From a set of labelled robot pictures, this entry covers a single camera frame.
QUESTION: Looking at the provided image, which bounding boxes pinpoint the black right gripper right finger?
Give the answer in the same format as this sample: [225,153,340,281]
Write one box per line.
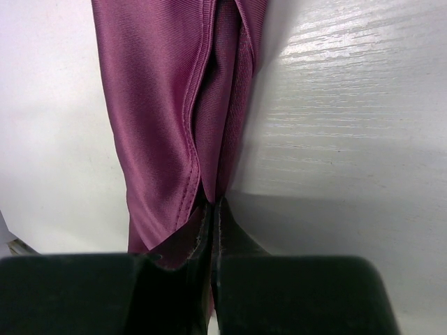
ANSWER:
[212,198,400,334]

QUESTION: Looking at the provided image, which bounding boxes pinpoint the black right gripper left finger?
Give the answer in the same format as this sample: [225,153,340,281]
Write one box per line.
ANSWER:
[1,204,212,334]

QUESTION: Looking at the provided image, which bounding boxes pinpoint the purple cloth napkin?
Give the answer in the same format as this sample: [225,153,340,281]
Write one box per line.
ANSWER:
[92,1,268,253]

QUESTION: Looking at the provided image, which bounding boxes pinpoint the aluminium front rail frame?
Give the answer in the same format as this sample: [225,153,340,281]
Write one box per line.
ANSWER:
[0,239,38,258]

